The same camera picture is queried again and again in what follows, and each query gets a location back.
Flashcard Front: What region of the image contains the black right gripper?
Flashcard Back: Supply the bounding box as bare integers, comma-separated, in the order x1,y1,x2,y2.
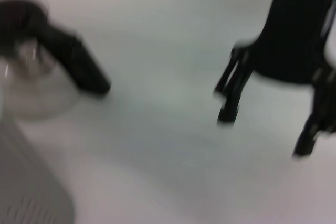
232,0,336,84

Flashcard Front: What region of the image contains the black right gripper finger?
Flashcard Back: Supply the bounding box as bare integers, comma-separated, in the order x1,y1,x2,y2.
214,47,250,128
292,63,336,159

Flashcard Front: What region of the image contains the grey perforated storage basket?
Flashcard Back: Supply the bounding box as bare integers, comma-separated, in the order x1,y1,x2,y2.
0,121,76,224

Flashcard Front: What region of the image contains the glass teapot with black handle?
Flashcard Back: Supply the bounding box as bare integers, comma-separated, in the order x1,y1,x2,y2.
0,0,111,120

